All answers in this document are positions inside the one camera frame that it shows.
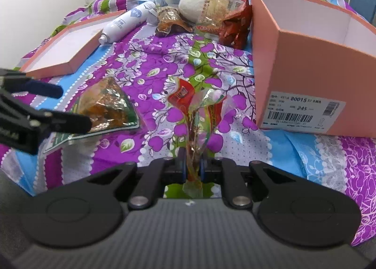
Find pink box lid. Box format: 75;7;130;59
18;9;127;79

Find purple floral striped blanket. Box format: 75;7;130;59
0;0;376;246

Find yellow red clear snack packet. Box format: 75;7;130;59
166;78;235;199

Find pink cardboard box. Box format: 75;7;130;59
249;0;376;137

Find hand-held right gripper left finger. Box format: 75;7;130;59
57;147;187;211

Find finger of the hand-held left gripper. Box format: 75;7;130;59
0;68;64;99
29;109;93;135

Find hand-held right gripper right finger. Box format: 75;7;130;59
200;147;322;211

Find white spray bottle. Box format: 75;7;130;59
98;0;156;45

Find brown snack clear packet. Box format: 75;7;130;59
155;6;194;38

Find green snack packet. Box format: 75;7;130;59
44;77;141;152

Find clear red label snack packet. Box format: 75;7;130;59
195;0;253;35

